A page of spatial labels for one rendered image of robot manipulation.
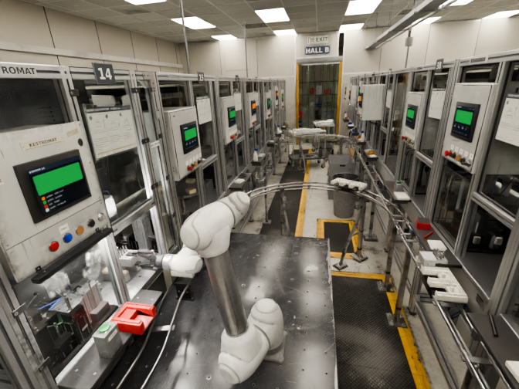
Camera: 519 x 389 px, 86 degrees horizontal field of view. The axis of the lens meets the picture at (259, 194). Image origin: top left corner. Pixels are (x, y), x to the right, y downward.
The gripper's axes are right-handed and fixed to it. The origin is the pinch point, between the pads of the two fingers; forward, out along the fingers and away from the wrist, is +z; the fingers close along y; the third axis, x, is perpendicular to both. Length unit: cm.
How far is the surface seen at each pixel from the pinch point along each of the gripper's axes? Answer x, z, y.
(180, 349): 25, -37, -35
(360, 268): -153, -154, -101
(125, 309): 29.2, -14.2, -8.0
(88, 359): 52, -13, -12
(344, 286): -120, -134, -100
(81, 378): 60, -16, -12
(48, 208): 47, -11, 53
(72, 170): 34, -11, 63
